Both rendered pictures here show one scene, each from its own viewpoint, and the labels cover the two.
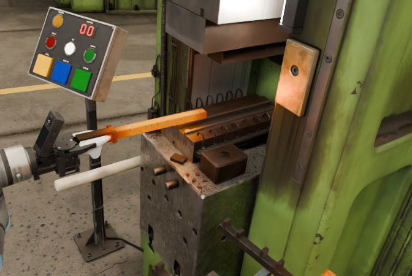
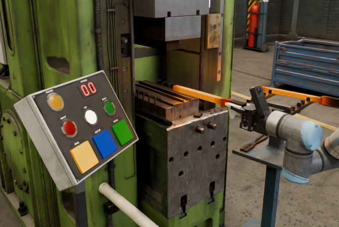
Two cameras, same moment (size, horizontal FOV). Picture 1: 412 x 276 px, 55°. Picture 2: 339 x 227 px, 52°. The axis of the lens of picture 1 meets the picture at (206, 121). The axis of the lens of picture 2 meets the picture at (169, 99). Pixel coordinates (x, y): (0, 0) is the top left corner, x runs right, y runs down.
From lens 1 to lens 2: 197 cm
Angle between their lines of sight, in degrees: 83
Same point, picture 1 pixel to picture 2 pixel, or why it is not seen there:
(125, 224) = not seen: outside the picture
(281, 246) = not seen: hidden behind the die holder
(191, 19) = (190, 20)
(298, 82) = (217, 31)
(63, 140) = (250, 107)
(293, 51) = (213, 18)
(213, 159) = not seen: hidden behind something
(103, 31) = (100, 80)
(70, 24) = (70, 96)
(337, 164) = (230, 57)
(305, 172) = (221, 72)
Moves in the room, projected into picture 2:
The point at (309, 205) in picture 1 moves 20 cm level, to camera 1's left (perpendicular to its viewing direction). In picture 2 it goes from (224, 87) to (231, 97)
